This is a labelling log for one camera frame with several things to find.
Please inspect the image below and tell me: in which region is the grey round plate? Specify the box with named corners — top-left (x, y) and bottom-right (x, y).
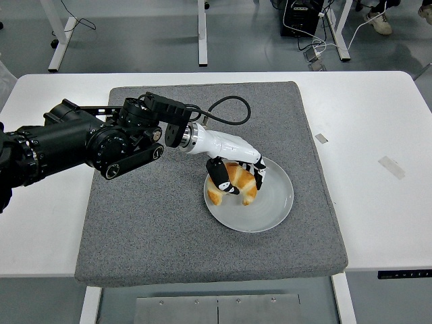
top-left (203, 153), bottom-right (295, 234)

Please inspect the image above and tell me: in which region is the white cable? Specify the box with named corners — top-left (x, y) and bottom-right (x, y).
top-left (282, 0), bottom-right (377, 55)

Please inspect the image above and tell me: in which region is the person's beige shoe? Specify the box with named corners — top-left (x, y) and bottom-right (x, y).
top-left (363, 8), bottom-right (394, 36)
top-left (417, 5), bottom-right (432, 25)

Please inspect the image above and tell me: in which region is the grey fabric mat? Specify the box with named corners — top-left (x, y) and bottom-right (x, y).
top-left (74, 80), bottom-right (349, 288)

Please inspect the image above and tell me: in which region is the white table leg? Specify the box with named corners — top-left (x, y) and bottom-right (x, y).
top-left (330, 273), bottom-right (357, 324)
top-left (79, 286), bottom-right (103, 324)

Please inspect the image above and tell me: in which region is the grey desk foot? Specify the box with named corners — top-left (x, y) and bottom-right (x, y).
top-left (413, 62), bottom-right (432, 82)

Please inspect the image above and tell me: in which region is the long clear tape piece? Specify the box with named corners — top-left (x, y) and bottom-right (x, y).
top-left (377, 156), bottom-right (406, 180)

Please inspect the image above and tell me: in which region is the black electronics box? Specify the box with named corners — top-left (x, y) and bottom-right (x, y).
top-left (280, 0), bottom-right (325, 38)

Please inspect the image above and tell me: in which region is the black table control panel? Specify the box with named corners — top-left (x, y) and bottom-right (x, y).
top-left (377, 269), bottom-right (432, 280)

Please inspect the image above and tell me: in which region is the croissant bread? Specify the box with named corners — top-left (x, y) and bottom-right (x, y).
top-left (207, 162), bottom-right (258, 207)

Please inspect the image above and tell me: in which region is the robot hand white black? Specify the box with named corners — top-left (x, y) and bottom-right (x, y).
top-left (185, 123), bottom-right (270, 196)

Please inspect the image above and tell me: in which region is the grey metal plate with screws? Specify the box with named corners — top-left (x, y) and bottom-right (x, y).
top-left (134, 293), bottom-right (301, 324)

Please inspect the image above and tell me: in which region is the white desk leg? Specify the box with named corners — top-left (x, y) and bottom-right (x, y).
top-left (39, 0), bottom-right (78, 73)
top-left (325, 0), bottom-right (352, 62)
top-left (197, 0), bottom-right (208, 67)

